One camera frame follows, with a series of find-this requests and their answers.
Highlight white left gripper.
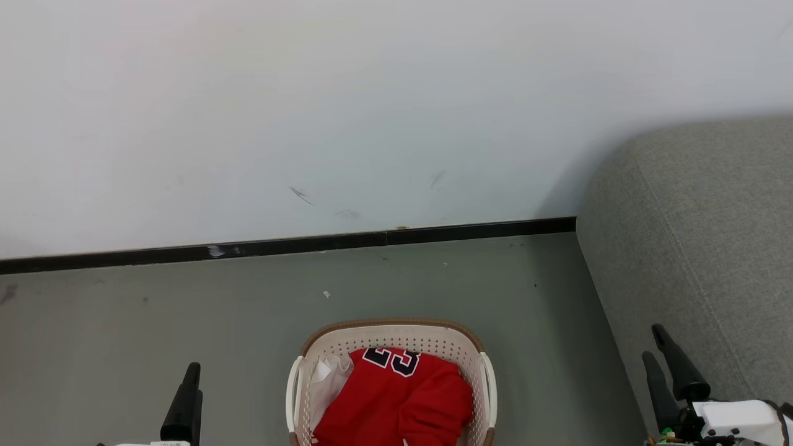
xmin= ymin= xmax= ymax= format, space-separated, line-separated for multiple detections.
xmin=96 ymin=362 xmax=203 ymax=446

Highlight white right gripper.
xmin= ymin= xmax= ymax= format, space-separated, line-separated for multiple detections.
xmin=642 ymin=323 xmax=786 ymax=446

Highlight red basketball jersey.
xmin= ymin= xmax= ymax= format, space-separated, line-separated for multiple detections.
xmin=312 ymin=347 xmax=464 ymax=446

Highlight red shorts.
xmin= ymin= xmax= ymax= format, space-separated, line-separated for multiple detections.
xmin=396 ymin=370 xmax=475 ymax=446

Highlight white cloth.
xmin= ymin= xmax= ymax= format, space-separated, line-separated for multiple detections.
xmin=308 ymin=355 xmax=354 ymax=431

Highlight cream perforated laundry basket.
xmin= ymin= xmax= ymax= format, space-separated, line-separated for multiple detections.
xmin=286 ymin=319 xmax=498 ymax=446

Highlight dark wall baseboard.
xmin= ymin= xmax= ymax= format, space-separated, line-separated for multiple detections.
xmin=0 ymin=216 xmax=577 ymax=275

